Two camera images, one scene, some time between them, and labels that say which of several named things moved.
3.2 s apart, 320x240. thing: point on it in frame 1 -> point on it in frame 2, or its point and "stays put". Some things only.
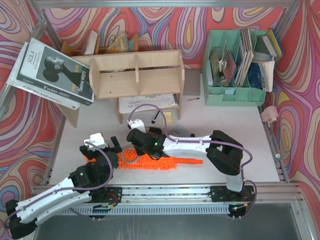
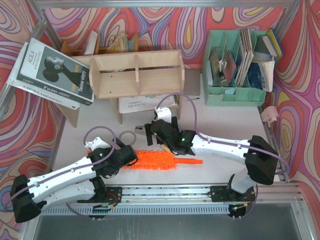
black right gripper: x=135 y=139 -> x=149 y=134
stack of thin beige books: x=246 y=40 stays put
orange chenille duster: x=129 y=158 stays put
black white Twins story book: x=46 y=68 stays put
